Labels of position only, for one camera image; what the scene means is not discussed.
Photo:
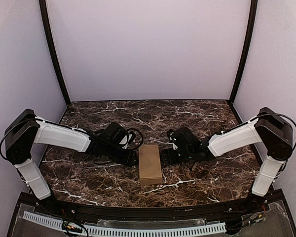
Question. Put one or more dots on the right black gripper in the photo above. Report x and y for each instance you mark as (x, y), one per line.
(168, 155)

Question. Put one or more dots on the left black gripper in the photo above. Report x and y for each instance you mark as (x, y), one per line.
(129, 159)

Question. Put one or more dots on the brown cardboard box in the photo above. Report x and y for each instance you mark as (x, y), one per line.
(150, 172)

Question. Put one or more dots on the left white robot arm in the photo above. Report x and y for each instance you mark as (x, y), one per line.
(28, 133)

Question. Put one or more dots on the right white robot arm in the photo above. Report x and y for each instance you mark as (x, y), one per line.
(276, 132)

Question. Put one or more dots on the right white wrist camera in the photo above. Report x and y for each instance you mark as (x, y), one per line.
(173, 136)

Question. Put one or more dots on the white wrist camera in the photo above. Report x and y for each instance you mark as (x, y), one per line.
(173, 136)
(128, 139)

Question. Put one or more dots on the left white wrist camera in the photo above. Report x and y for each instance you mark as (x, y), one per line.
(128, 139)

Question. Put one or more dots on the white slotted cable duct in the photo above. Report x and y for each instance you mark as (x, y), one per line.
(111, 228)

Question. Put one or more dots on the black front table rail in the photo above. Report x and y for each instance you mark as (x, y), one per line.
(91, 213)

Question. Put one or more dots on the right black frame post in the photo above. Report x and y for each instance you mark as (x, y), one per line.
(245, 50)

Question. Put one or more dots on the black frame post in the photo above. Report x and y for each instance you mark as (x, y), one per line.
(245, 50)
(52, 51)

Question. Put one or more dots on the left black frame post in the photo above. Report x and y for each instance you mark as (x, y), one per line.
(52, 51)

